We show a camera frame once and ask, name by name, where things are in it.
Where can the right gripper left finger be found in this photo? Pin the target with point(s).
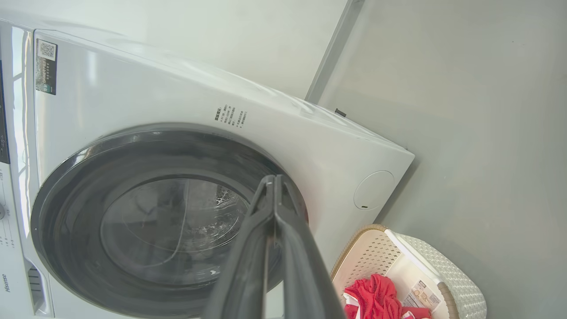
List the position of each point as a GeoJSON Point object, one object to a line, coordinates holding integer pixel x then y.
{"type": "Point", "coordinates": [243, 274]}

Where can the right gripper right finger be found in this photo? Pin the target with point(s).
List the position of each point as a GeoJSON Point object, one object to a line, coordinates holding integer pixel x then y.
{"type": "Point", "coordinates": [301, 274]}

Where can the cream perforated laundry basket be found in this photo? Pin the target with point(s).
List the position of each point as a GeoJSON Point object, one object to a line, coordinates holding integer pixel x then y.
{"type": "Point", "coordinates": [447, 270]}

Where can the small printed packet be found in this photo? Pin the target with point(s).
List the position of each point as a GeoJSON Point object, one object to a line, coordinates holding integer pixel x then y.
{"type": "Point", "coordinates": [423, 296]}

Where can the red and white garment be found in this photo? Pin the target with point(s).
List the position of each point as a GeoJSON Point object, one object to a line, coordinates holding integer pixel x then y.
{"type": "Point", "coordinates": [374, 297]}

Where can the round white filter cover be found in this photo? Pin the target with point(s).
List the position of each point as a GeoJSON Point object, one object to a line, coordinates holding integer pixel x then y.
{"type": "Point", "coordinates": [374, 190]}

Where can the black round washer door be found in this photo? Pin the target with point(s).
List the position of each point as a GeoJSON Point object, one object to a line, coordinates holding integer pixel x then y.
{"type": "Point", "coordinates": [71, 212]}

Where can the white front-load washing machine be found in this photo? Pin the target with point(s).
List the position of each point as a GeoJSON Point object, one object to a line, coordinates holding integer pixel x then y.
{"type": "Point", "coordinates": [177, 97]}

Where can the white partition panel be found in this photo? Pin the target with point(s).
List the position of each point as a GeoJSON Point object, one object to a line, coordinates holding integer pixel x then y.
{"type": "Point", "coordinates": [221, 40]}

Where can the black QR code sticker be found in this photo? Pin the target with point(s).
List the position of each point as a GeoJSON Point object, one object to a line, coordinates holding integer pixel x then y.
{"type": "Point", "coordinates": [46, 66]}

